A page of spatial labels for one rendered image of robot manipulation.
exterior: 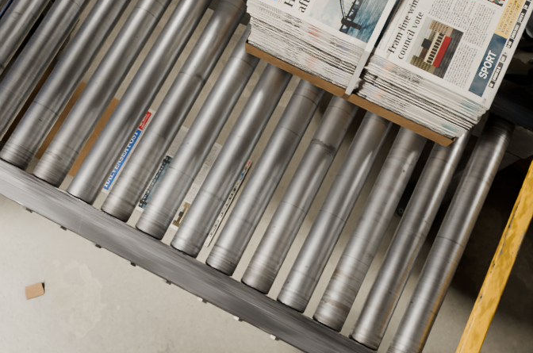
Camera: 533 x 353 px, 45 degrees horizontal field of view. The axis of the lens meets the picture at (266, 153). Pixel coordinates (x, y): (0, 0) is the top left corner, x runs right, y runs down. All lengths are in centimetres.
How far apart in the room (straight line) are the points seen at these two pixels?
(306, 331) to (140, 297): 89
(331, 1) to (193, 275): 47
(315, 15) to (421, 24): 15
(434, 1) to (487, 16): 8
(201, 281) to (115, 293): 85
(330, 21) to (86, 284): 120
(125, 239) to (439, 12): 59
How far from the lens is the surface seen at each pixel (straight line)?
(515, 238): 112
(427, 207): 110
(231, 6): 118
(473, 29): 96
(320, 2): 92
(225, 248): 105
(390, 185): 110
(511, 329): 199
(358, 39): 91
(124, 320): 187
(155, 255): 106
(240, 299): 104
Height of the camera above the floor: 184
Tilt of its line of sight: 75 degrees down
